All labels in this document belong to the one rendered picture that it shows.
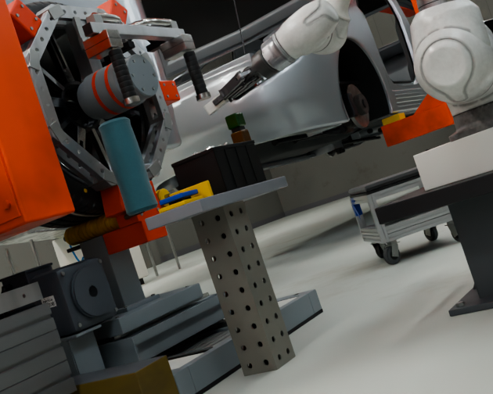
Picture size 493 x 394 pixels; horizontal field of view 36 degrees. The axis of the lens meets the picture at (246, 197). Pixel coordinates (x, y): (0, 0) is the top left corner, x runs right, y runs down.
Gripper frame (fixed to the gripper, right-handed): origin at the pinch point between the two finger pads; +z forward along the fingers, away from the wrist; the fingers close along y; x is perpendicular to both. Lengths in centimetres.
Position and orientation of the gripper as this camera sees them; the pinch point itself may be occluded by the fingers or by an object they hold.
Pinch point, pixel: (216, 103)
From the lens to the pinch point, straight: 210.5
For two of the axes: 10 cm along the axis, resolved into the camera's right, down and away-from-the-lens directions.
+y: -4.3, 1.2, -8.9
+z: -7.3, 5.3, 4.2
